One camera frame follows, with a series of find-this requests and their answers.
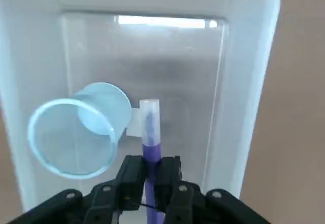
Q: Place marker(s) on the blue pencil holder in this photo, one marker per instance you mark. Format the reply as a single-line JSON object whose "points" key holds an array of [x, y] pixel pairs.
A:
{"points": [[106, 107]]}

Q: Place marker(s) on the purple marker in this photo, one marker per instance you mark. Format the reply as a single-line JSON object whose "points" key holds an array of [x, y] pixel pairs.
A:
{"points": [[151, 153]]}

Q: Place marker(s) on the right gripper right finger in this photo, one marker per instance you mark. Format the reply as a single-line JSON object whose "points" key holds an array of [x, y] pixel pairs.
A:
{"points": [[193, 203]]}

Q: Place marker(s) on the white label sticker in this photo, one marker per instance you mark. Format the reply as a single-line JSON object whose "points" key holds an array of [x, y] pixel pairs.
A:
{"points": [[134, 125]]}

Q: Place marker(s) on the clear plastic box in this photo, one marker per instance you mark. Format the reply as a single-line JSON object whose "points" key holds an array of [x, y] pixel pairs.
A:
{"points": [[177, 56]]}

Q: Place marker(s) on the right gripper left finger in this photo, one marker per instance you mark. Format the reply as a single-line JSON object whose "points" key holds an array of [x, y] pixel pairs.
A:
{"points": [[101, 203]]}

